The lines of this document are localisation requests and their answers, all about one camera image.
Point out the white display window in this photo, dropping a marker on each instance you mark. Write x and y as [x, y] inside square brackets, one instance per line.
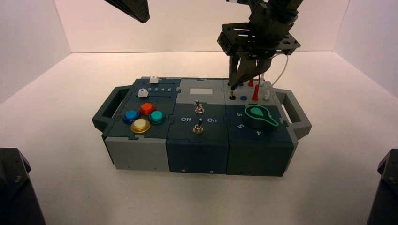
[201, 91]

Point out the green rotary knob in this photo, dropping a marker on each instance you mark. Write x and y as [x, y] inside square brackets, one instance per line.
[258, 116]

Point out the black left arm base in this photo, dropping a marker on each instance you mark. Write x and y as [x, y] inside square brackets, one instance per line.
[15, 198]

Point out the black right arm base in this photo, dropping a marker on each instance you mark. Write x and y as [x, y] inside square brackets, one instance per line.
[385, 202]

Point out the black jack socket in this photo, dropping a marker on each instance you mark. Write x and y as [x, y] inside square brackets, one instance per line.
[232, 97]

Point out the white slider knob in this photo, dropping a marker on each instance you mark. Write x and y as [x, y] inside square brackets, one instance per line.
[142, 93]
[154, 80]

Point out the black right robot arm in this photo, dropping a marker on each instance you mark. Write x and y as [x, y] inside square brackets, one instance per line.
[280, 6]

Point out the metal toggle switch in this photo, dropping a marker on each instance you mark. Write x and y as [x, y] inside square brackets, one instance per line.
[199, 109]
[198, 128]

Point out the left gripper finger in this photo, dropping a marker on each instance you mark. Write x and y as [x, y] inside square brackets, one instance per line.
[141, 7]
[126, 6]

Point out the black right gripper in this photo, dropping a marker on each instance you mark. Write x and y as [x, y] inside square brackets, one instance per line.
[264, 34]

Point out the blue jack socket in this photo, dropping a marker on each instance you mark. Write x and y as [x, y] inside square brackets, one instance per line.
[243, 98]

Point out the yellow push button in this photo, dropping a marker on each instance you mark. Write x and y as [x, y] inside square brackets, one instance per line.
[140, 125]

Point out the blue push button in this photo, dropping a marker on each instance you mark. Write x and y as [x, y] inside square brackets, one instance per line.
[130, 116]

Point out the green push button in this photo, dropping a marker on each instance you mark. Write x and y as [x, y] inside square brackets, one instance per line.
[157, 116]

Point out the red push button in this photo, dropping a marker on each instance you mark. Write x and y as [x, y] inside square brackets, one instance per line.
[146, 108]

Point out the dark teal grey control box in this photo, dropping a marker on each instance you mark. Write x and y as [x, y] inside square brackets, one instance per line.
[199, 155]

